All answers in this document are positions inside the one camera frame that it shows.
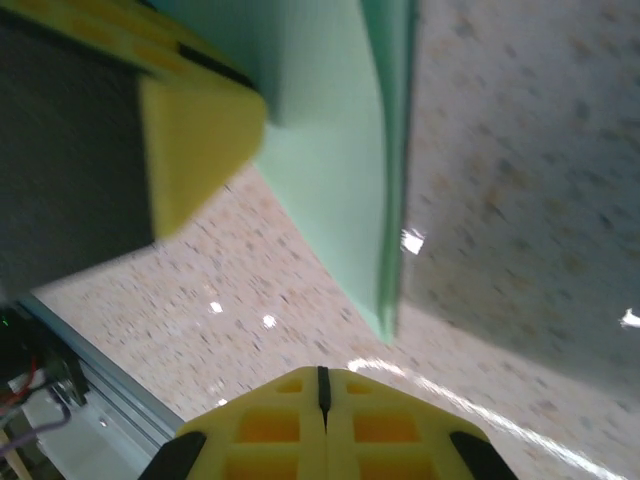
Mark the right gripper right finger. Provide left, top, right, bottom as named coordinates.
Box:
left=317, top=366, right=522, bottom=480

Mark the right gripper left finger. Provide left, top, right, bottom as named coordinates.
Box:
left=143, top=366, right=327, bottom=480

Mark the light green cloth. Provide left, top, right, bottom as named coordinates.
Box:
left=149, top=0, right=419, bottom=345

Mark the steel sheet panel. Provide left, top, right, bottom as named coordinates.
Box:
left=19, top=394, right=169, bottom=480

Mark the long aluminium base rail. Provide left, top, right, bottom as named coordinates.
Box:
left=14, top=293, right=189, bottom=454

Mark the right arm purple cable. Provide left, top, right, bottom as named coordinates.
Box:
left=0, top=413, right=72, bottom=452

